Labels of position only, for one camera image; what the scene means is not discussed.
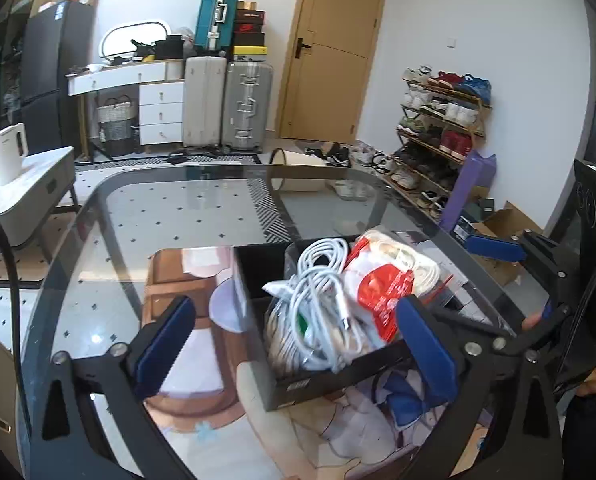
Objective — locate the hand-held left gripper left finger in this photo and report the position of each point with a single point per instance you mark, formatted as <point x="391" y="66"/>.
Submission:
<point x="162" y="345"/>

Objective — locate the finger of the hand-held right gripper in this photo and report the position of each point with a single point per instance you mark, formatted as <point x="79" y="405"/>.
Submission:
<point x="495" y="249"/>
<point x="478" y="327"/>

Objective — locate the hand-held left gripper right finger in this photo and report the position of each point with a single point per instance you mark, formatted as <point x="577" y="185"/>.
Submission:
<point x="428" y="350"/>

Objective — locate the red and white bag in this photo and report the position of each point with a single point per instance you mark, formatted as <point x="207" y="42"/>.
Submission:
<point x="383" y="295"/>

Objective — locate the black cardboard box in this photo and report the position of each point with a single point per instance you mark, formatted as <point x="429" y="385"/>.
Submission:
<point x="258" y="270"/>

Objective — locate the person's right hand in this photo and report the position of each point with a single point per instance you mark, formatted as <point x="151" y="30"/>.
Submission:
<point x="532" y="322"/>

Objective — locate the brown cardboard box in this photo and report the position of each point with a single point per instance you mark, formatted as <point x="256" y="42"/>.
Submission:
<point x="508" y="222"/>

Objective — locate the printed desk mat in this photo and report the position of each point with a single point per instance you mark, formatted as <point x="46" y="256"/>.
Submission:
<point x="207" y="380"/>

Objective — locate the purple bag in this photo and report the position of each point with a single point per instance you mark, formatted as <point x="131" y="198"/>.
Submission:
<point x="470" y="185"/>

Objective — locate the black panel with round holes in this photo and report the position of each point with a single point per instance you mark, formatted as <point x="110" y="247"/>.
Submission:
<point x="595" y="220"/>

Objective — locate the white round pad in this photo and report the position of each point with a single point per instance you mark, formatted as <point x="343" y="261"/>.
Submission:
<point x="227" y="307"/>

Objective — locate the wooden shoe rack with shoes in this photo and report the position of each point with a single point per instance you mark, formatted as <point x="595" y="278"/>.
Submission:
<point x="443" y="130"/>

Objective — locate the person's black clothing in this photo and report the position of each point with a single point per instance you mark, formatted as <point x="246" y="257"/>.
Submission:
<point x="593" y="435"/>

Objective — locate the group of shoes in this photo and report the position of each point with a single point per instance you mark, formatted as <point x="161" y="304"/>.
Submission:
<point x="358" y="157"/>

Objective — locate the grey side table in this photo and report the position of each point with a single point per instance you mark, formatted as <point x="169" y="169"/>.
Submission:
<point x="27" y="195"/>

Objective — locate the white waste bin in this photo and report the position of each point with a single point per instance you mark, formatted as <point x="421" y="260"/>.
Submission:
<point x="303" y="170"/>

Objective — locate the woven basket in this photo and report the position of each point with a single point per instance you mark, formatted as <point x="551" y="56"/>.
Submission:
<point x="117" y="127"/>

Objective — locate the white dresser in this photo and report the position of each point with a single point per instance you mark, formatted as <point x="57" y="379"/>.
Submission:
<point x="160" y="110"/>

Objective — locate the white electric kettle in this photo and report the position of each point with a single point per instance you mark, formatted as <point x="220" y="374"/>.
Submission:
<point x="7" y="155"/>

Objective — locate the white suitcase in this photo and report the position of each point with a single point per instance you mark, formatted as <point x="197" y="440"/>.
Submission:
<point x="205" y="102"/>

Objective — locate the silver suitcase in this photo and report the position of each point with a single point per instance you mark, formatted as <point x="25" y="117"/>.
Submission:
<point x="248" y="105"/>

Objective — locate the wooden door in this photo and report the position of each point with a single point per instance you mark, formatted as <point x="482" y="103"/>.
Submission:
<point x="333" y="50"/>

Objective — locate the black bag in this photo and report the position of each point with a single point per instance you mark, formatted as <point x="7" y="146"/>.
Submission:
<point x="170" y="49"/>

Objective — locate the black refrigerator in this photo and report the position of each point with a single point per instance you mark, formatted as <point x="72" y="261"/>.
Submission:
<point x="52" y="70"/>

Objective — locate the oval mirror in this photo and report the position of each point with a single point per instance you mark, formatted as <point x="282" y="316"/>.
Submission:
<point x="132" y="37"/>

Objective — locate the stack of shoe boxes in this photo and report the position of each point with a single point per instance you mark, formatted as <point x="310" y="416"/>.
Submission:
<point x="249" y="30"/>

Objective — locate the dark glass cabinet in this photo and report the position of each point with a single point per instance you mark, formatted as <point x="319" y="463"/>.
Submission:
<point x="2" y="60"/>

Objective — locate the teal suitcase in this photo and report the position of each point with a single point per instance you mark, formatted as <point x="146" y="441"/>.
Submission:
<point x="216" y="17"/>

